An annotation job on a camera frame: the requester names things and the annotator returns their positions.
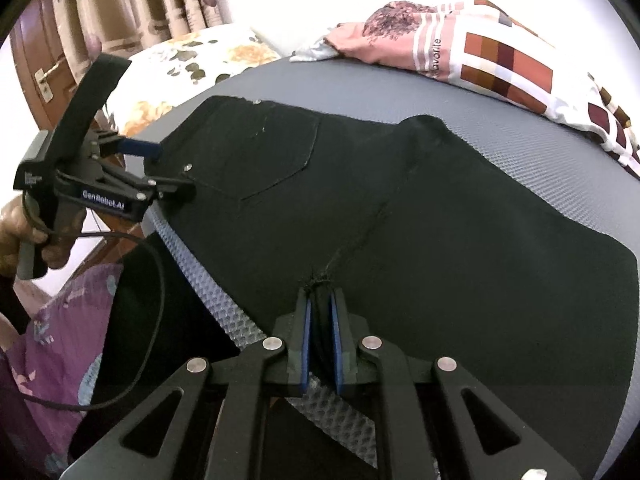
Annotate black pants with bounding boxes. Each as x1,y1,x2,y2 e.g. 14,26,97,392
70,96,639,479

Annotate purple patterned clothing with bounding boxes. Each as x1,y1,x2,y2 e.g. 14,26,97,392
1,264,122,479

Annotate person's left hand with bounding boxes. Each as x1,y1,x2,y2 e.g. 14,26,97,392
1,196,87,278

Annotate floral pillow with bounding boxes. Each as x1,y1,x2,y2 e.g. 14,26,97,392
103,24,281,136

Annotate brown wooden door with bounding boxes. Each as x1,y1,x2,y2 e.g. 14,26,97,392
9,0,103,130

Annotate beige curtain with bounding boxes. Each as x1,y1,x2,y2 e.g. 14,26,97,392
52,0,224,60

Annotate white striped cloth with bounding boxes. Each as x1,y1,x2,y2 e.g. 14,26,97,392
290,39,340,63

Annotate grey mesh mattress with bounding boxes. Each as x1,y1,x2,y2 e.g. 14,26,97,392
140,61,639,479

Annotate pink checkered blanket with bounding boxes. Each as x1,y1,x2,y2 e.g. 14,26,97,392
324,0,639,177

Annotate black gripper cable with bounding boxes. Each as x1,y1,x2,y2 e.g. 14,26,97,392
14,194,167,413

